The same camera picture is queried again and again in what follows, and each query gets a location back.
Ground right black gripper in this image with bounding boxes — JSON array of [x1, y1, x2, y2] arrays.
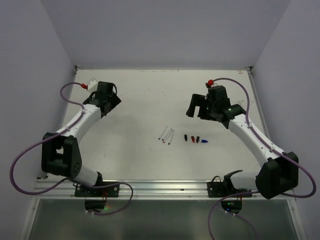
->
[[186, 92, 218, 121]]

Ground black marker pen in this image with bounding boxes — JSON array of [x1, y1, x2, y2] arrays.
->
[[168, 129, 175, 145], [162, 128, 173, 143]]

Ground red marker pen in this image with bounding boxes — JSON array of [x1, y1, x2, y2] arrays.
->
[[162, 131, 171, 143]]

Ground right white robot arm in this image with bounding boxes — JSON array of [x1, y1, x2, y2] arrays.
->
[[186, 86, 299, 200]]

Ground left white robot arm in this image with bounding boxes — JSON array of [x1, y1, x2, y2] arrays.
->
[[41, 81, 121, 197]]

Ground left controller board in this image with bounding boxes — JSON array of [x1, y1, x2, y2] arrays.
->
[[84, 200, 110, 213]]

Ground controller board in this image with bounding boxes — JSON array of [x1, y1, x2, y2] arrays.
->
[[220, 200, 243, 214], [84, 200, 110, 213]]

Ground right controller board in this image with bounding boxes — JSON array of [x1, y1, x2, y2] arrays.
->
[[220, 200, 243, 214]]

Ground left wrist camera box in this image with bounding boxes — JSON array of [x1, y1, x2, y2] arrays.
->
[[87, 78, 98, 94]]

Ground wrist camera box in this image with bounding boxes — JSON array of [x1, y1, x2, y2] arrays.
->
[[87, 78, 98, 94], [205, 79, 215, 89]]

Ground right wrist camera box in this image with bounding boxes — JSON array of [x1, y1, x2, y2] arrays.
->
[[205, 79, 215, 89]]

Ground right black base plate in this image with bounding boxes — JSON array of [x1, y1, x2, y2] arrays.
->
[[206, 181, 253, 198]]

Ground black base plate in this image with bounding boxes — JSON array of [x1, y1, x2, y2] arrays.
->
[[206, 181, 253, 198], [74, 181, 120, 198]]

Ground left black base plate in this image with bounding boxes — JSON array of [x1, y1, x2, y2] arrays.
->
[[74, 181, 120, 198]]

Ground aluminium mounting rail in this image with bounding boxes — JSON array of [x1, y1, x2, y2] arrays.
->
[[32, 178, 296, 201]]

